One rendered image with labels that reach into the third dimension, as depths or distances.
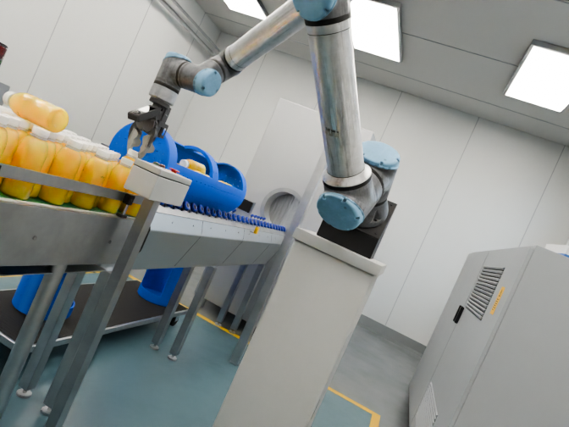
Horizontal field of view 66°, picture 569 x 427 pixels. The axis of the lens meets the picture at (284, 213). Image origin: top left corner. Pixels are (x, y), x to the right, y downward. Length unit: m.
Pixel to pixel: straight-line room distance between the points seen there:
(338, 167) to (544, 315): 1.32
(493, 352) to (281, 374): 1.06
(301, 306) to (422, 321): 5.17
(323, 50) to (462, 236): 5.64
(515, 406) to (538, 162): 4.97
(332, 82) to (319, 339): 0.84
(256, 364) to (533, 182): 5.71
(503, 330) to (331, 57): 1.54
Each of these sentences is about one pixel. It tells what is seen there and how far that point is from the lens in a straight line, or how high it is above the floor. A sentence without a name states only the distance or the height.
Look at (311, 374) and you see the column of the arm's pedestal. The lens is 1.57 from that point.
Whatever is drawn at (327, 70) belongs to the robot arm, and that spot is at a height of 1.51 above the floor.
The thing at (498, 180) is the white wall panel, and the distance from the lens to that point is 6.79.
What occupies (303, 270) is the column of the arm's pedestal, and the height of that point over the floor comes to 0.97.
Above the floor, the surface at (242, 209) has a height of 1.01.
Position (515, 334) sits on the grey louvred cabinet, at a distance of 2.28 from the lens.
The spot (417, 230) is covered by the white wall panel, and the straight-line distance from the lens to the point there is 6.60.
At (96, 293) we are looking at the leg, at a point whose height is 0.53.
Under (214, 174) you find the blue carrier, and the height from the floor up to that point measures 1.15.
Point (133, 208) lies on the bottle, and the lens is 1.62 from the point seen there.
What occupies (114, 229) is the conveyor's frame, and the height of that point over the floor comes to 0.86.
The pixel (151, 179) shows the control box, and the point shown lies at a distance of 1.39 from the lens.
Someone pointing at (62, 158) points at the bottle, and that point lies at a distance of 1.33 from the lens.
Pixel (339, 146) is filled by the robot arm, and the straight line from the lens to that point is 1.26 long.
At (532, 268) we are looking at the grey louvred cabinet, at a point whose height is 1.34.
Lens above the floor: 1.16
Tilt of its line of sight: 1 degrees down
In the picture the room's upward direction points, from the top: 24 degrees clockwise
